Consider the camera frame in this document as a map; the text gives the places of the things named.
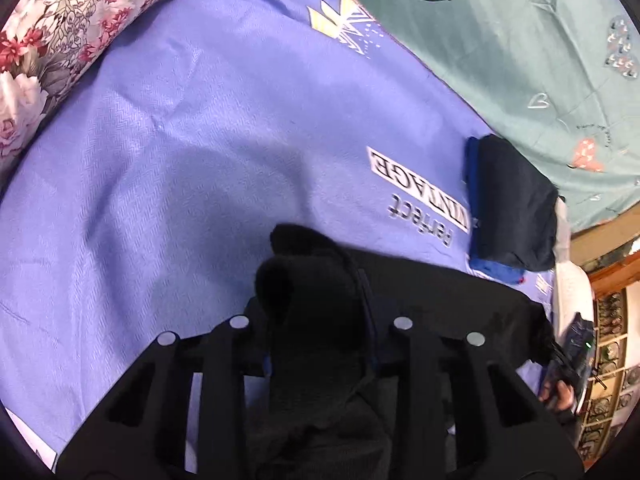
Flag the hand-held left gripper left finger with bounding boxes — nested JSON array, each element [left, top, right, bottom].
[[55, 311, 267, 480]]

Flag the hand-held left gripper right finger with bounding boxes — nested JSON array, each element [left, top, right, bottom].
[[375, 312, 586, 480]]

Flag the black pants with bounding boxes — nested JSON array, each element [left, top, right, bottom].
[[244, 223, 556, 480]]

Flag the person's right hand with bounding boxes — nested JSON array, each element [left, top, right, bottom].
[[539, 379, 577, 415]]

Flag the white cloth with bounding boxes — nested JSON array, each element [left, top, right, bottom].
[[552, 195, 595, 328]]

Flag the folded blue garment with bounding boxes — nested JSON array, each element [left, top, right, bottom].
[[465, 137, 527, 286]]

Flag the folded dark navy garment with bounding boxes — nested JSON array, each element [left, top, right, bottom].
[[469, 134, 560, 272]]

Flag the purple printed bedsheet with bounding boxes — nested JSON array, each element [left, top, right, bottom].
[[0, 0, 571, 473]]

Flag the teal heart print bedsheet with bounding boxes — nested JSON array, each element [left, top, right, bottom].
[[310, 0, 640, 235]]

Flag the floral pillow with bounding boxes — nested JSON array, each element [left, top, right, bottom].
[[0, 0, 207, 177]]

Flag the wooden ornate bed frame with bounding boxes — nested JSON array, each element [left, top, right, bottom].
[[570, 220, 640, 463]]

